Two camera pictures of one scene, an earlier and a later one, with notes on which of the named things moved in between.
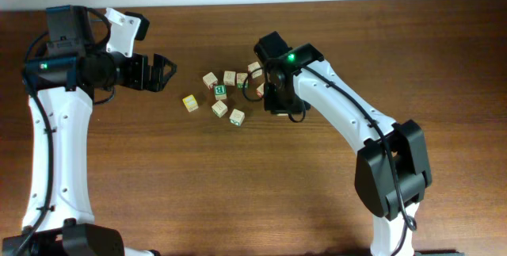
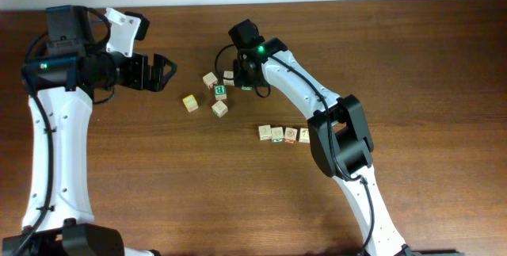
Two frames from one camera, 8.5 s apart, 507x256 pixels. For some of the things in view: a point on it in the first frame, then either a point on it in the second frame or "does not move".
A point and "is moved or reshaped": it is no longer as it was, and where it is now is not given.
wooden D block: (237, 117) to (277, 135)
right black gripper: (269, 104) to (239, 79)
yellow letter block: (190, 103) does not move
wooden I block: (219, 108) does not move
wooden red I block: (260, 90) is moved or reshaped
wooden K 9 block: (253, 67) is moved or reshaped
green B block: (220, 92) does not move
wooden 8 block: (229, 78) does not move
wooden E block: (210, 80) does not move
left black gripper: (142, 80) does not move
